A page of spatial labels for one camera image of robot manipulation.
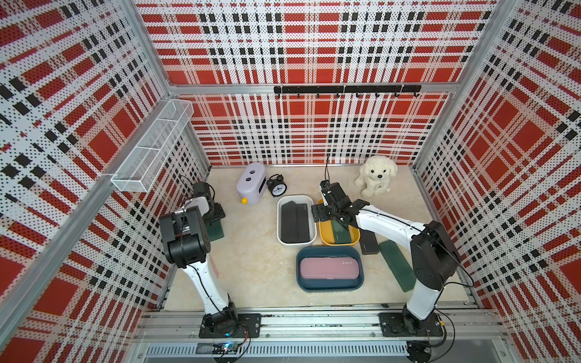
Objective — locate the dark teal storage box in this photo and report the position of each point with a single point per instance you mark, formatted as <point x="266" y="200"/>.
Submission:
<point x="330" y="285"/>

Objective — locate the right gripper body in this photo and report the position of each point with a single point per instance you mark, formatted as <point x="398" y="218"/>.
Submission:
<point x="324" y="212"/>

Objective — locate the black alarm clock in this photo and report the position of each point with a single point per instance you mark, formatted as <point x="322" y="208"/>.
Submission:
<point x="276" y="185"/>

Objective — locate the dark grey pencil case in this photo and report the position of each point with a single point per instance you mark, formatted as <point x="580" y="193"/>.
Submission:
<point x="288" y="231"/>

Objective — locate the white plush dog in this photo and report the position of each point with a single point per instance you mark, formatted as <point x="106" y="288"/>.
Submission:
<point x="375" y="176"/>

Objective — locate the white wire basket shelf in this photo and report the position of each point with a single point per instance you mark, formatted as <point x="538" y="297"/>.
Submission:
<point x="139" y="171"/>

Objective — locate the white storage box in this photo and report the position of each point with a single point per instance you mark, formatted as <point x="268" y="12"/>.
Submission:
<point x="298" y="199"/>

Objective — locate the lilac plastic container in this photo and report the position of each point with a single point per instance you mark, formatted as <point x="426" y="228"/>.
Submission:
<point x="252" y="183"/>

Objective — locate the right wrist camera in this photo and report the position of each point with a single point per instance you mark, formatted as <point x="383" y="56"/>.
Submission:
<point x="325" y="184"/>

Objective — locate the green case in yellow box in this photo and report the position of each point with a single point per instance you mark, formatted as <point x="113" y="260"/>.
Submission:
<point x="341" y="234"/>

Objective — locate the dark green pencil case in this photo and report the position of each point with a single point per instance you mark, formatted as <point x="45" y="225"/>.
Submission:
<point x="214" y="230"/>

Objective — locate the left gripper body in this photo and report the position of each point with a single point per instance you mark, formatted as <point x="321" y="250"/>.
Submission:
<point x="215" y="213"/>

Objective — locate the pink pencil case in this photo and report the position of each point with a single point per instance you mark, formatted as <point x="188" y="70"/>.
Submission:
<point x="329" y="268"/>

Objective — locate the black hook rail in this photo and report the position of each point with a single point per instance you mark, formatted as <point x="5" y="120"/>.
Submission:
<point x="338" y="90"/>

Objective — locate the metal base rail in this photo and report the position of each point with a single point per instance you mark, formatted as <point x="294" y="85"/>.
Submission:
<point x="456" y="333"/>

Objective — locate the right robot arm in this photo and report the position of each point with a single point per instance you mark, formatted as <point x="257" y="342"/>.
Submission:
<point x="433" y="255"/>

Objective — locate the black pencil case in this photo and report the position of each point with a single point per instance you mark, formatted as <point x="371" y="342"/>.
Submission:
<point x="302" y="224"/>
<point x="368" y="243"/>

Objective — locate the yellow storage box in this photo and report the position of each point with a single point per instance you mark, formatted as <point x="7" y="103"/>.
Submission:
<point x="327" y="236"/>

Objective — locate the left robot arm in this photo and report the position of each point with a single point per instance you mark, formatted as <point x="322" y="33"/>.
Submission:
<point x="186" y="245"/>

